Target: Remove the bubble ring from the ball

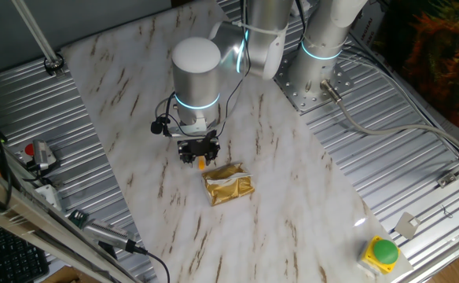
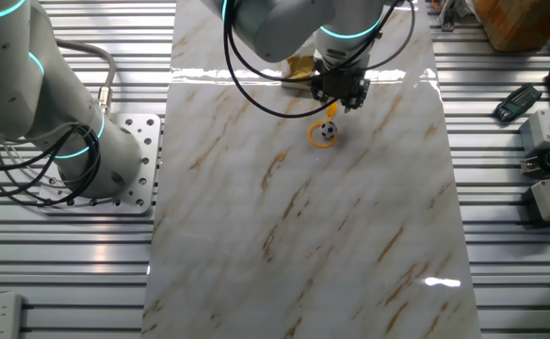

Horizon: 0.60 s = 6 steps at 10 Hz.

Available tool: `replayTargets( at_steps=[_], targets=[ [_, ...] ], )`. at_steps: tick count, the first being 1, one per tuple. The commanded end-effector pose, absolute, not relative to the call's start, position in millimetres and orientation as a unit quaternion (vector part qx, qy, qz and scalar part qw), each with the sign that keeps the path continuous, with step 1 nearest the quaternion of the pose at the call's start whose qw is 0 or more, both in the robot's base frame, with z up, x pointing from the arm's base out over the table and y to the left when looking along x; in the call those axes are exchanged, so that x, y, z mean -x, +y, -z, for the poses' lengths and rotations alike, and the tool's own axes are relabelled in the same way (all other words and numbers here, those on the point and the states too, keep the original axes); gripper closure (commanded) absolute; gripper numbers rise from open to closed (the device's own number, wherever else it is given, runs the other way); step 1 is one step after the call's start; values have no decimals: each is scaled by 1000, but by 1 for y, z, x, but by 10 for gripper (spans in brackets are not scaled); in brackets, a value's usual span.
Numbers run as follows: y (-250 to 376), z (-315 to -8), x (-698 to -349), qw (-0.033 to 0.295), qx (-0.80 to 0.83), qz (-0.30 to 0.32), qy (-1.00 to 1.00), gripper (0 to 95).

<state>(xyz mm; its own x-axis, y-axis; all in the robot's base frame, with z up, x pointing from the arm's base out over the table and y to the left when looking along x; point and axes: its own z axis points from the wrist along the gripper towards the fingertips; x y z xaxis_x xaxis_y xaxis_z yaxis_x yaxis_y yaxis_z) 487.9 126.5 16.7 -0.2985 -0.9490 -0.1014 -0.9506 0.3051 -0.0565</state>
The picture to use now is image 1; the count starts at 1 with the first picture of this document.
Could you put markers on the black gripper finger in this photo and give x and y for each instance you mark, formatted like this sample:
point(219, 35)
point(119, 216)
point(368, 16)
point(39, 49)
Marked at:
point(213, 157)
point(186, 158)

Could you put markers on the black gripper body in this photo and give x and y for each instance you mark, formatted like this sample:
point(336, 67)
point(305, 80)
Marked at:
point(198, 146)

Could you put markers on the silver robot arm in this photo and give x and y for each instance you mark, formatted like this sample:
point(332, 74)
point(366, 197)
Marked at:
point(196, 78)

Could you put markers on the gold tissue pack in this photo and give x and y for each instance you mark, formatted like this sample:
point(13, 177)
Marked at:
point(229, 188)

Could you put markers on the white marble pattern mat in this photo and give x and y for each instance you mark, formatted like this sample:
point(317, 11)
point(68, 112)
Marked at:
point(292, 177)

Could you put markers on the grey red emergency stop button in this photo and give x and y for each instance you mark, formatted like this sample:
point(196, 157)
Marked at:
point(29, 149)

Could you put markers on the yellow box green button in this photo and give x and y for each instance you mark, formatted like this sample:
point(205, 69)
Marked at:
point(384, 253)

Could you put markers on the black keyboard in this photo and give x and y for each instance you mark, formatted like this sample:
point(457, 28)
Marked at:
point(9, 255)

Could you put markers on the white printed board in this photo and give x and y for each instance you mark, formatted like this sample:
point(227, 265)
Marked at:
point(365, 23)

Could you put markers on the small grey metal plate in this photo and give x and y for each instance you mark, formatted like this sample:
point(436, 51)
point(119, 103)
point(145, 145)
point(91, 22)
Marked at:
point(407, 226)

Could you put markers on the orange green patterned cloth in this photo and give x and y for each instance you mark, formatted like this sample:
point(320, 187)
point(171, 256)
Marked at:
point(441, 59)

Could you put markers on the silver finned camera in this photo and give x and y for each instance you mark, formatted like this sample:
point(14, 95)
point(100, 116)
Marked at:
point(107, 232)

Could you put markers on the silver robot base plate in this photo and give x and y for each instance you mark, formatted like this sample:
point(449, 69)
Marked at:
point(312, 102)

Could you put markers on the thin aluminium frame post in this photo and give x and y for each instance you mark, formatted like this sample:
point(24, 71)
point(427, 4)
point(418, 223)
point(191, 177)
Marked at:
point(52, 63)

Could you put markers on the silver corner bracket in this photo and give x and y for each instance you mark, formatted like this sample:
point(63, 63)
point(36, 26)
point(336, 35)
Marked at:
point(447, 180)

